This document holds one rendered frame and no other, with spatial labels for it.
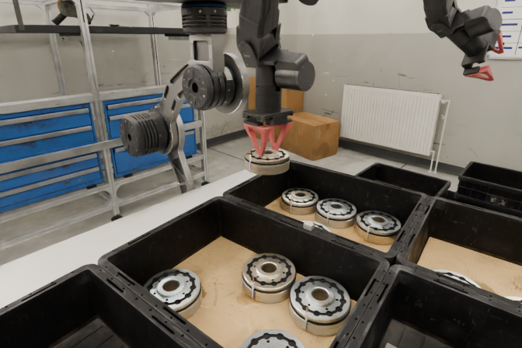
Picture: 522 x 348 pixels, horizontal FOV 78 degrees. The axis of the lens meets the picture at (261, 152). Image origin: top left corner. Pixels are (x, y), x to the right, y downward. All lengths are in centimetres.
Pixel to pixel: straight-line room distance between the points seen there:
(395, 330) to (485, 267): 29
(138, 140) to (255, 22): 90
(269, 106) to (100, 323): 50
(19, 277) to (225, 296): 60
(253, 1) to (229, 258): 51
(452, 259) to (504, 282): 9
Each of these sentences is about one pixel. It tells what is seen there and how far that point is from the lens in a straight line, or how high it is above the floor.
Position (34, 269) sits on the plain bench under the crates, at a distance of 109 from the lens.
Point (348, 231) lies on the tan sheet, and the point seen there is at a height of 83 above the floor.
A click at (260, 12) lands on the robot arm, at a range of 60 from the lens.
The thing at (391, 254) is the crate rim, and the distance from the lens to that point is 62.
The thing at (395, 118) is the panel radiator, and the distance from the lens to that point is 363.
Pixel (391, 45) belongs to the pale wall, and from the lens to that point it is 372.
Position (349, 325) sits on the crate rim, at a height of 93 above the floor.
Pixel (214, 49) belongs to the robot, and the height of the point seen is 125.
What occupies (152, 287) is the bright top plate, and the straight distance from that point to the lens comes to 65.
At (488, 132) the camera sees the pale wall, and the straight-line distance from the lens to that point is 356.
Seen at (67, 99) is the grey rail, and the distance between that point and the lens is 232.
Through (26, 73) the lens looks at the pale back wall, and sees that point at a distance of 315.
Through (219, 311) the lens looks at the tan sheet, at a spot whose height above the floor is 83.
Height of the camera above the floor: 128
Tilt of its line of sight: 20 degrees down
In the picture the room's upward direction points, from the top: straight up
